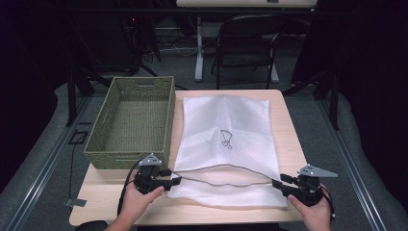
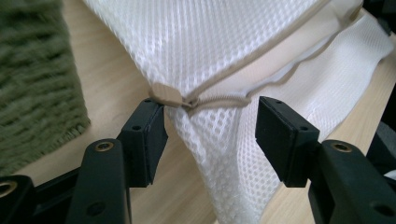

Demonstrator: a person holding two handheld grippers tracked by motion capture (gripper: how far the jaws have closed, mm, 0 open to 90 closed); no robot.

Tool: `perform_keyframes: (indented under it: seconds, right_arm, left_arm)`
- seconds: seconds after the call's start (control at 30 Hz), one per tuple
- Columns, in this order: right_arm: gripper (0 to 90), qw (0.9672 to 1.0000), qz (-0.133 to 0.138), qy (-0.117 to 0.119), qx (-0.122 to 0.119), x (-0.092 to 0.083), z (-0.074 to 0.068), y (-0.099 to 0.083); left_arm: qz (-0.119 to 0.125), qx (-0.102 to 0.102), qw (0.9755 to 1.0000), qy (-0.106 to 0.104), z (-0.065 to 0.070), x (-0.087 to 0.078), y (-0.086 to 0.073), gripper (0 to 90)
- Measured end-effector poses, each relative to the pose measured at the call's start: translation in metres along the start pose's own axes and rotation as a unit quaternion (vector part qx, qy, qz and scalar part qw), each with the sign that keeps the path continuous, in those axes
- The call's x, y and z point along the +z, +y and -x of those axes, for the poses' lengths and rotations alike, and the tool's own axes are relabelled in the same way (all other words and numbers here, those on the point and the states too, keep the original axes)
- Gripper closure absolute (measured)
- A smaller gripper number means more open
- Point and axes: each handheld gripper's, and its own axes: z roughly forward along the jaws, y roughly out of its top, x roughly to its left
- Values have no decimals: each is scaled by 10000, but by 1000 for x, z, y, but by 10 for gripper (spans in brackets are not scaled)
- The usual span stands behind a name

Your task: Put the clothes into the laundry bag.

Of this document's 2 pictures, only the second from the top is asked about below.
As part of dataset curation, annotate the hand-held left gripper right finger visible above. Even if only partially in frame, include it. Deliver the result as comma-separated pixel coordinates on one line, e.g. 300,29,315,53
255,95,396,224

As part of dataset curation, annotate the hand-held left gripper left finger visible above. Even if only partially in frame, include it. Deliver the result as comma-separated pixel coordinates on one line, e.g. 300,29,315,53
64,98,169,224

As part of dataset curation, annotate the white mesh laundry bag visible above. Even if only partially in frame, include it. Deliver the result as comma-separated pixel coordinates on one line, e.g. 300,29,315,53
82,0,396,224

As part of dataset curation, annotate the green woven basket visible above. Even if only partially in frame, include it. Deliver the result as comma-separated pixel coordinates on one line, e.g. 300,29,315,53
0,0,92,176

